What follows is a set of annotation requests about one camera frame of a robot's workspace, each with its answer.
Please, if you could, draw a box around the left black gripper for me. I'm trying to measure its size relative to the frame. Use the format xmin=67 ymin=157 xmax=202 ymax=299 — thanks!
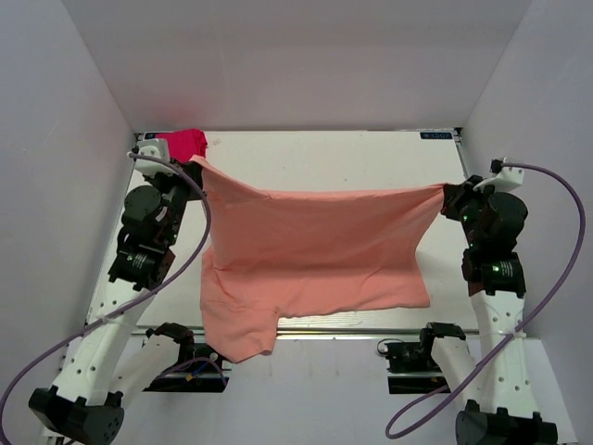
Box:
xmin=145 ymin=158 xmax=208 ymax=246

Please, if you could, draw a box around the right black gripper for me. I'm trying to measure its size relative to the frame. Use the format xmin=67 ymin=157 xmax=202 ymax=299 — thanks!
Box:
xmin=441 ymin=174 xmax=502 ymax=248

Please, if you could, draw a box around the salmon pink t shirt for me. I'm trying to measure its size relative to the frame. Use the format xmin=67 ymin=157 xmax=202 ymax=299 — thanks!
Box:
xmin=200 ymin=161 xmax=444 ymax=362

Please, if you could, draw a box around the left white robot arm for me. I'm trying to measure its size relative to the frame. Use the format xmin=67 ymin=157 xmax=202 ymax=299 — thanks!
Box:
xmin=29 ymin=155 xmax=206 ymax=444

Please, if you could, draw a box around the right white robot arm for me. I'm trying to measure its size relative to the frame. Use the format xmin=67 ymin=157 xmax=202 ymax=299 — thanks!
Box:
xmin=418 ymin=175 xmax=559 ymax=444

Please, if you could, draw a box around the folded magenta t shirt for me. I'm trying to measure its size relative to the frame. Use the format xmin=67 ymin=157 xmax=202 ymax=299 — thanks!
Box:
xmin=157 ymin=129 xmax=208 ymax=162

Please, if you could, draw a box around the blue table label sticker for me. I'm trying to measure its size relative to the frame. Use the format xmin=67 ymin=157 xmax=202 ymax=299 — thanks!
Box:
xmin=420 ymin=132 xmax=453 ymax=140

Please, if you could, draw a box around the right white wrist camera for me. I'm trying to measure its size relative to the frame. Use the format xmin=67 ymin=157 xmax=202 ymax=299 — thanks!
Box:
xmin=473 ymin=157 xmax=524 ymax=193

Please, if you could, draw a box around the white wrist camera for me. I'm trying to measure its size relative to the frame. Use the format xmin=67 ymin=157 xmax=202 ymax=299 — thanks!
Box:
xmin=131 ymin=138 xmax=172 ymax=178
xmin=473 ymin=157 xmax=524 ymax=193

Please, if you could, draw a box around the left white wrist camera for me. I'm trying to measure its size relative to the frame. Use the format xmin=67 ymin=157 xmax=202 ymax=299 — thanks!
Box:
xmin=131 ymin=138 xmax=172 ymax=178

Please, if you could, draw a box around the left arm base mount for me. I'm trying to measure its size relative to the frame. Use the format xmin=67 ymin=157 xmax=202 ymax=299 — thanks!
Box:
xmin=144 ymin=341 xmax=233 ymax=393

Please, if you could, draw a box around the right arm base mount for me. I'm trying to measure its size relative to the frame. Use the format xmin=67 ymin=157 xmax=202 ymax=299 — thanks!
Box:
xmin=376 ymin=324 xmax=473 ymax=393

